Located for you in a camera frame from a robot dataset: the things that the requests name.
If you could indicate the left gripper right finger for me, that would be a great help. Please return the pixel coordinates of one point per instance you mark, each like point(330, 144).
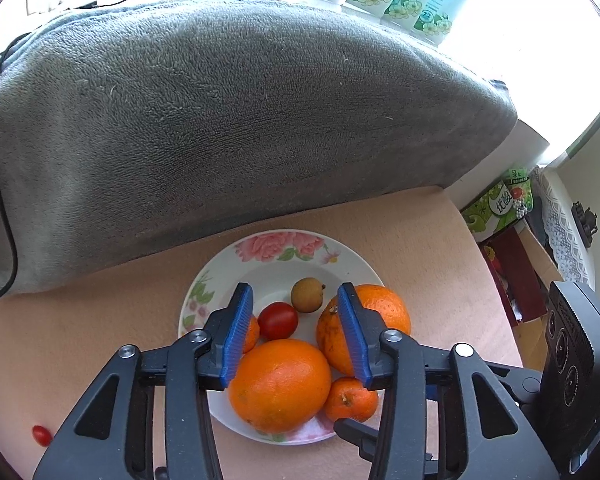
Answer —
point(469, 405)

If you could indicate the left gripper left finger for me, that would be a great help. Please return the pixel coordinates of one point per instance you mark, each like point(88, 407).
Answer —
point(108, 433)

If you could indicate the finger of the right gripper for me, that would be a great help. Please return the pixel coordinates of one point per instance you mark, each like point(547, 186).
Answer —
point(397, 447)

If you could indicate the small mandarin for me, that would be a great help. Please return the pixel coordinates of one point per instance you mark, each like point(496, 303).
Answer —
point(348, 398)
point(252, 336)

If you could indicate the smooth large orange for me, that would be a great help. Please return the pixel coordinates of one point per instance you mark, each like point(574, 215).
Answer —
point(280, 385)

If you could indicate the small oblong cherry tomato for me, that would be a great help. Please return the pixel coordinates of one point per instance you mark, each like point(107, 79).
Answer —
point(42, 436)

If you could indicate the bumpy large orange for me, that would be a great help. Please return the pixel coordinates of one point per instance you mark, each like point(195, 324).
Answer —
point(329, 334)

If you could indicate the round red cherry tomato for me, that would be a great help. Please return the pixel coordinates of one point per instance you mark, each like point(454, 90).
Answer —
point(278, 321)

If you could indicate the brown longan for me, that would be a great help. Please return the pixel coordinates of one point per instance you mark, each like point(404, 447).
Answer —
point(307, 295)

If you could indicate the red box on floor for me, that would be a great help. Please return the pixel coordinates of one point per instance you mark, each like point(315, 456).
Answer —
point(515, 279)

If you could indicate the floral white ceramic plate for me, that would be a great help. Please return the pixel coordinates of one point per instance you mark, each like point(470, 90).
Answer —
point(271, 262)

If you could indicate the green printed carton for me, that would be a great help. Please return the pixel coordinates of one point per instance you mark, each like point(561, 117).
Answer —
point(504, 203)

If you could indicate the grey plush cushion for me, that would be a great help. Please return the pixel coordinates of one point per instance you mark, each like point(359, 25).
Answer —
point(130, 131)

